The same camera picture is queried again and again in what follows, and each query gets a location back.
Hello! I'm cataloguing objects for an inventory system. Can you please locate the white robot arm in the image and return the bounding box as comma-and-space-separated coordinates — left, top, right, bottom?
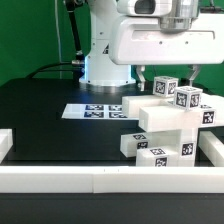
81, 0, 224, 89

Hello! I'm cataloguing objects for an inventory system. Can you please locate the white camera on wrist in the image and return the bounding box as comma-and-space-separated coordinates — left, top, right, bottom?
117, 0, 172, 17

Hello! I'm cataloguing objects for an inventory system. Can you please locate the black hose behind robot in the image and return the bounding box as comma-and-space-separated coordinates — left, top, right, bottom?
63, 0, 84, 62

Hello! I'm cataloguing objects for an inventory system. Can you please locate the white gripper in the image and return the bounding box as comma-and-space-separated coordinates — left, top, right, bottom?
109, 14, 224, 91

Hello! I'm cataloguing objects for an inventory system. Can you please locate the white sheet with tags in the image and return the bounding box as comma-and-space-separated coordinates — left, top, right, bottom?
62, 104, 127, 120

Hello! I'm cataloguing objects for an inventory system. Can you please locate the white fence bar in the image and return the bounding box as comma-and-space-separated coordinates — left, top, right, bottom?
198, 131, 224, 167
0, 166, 224, 193
0, 129, 13, 163

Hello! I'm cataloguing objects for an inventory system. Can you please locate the white left fence bar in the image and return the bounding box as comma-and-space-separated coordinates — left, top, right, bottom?
0, 129, 13, 163

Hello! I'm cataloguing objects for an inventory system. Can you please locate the white tagged cube nut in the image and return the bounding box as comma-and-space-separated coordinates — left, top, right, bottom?
173, 86, 203, 110
153, 76, 179, 97

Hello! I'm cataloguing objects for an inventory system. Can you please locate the black cable at base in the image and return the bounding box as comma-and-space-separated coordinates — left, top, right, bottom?
25, 59, 86, 80

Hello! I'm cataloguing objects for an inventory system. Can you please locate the white front fence bar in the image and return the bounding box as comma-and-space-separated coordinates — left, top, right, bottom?
0, 166, 224, 193

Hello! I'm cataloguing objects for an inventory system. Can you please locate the white chair seat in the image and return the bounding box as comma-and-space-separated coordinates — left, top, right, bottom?
159, 128, 198, 167

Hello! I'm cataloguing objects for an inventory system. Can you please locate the white chair back frame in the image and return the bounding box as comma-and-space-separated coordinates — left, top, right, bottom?
122, 93, 224, 132

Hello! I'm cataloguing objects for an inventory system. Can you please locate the white right fence bar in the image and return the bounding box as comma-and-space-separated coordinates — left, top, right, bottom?
198, 131, 224, 167

